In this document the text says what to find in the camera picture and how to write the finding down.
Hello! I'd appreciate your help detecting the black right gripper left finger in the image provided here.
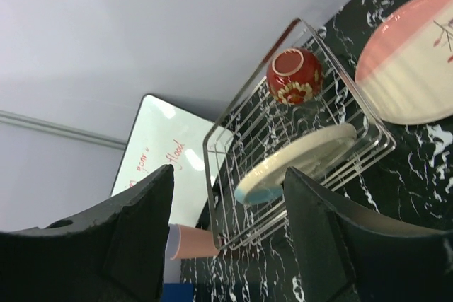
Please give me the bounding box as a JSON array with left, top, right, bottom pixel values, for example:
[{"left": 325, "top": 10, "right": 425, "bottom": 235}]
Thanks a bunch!
[{"left": 1, "top": 165, "right": 174, "bottom": 301}]

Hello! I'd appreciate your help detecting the teal plate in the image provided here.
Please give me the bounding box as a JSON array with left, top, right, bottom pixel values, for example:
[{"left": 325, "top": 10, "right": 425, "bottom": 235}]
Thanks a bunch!
[{"left": 234, "top": 123, "right": 357, "bottom": 205}]

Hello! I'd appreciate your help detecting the wire dish rack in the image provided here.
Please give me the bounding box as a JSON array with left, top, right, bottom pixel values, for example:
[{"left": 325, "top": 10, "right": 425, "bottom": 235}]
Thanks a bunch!
[{"left": 202, "top": 18, "right": 396, "bottom": 250}]

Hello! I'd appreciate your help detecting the pink plastic cup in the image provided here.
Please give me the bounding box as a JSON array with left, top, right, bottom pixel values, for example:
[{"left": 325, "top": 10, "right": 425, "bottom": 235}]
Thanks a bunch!
[{"left": 171, "top": 224, "right": 219, "bottom": 260}]

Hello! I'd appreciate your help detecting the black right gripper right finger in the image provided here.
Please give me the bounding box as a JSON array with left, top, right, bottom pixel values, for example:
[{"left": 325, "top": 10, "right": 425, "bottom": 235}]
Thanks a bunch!
[{"left": 283, "top": 168, "right": 452, "bottom": 301}]

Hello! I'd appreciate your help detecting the cream pink plate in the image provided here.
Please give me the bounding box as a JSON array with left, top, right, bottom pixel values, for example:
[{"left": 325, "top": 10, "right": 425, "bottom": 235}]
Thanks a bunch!
[{"left": 355, "top": 0, "right": 452, "bottom": 125}]

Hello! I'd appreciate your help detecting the red floral ceramic bowl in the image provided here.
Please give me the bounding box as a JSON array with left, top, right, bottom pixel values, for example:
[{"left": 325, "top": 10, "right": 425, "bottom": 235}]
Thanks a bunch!
[{"left": 266, "top": 48, "right": 324, "bottom": 105}]

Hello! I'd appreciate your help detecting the white dry-erase board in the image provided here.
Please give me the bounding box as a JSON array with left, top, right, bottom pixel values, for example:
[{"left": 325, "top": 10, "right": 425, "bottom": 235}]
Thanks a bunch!
[{"left": 112, "top": 94, "right": 234, "bottom": 227}]

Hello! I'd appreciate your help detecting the black marble pattern mat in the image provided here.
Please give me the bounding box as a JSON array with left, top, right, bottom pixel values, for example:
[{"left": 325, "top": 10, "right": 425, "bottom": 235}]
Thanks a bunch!
[{"left": 180, "top": 0, "right": 452, "bottom": 301}]

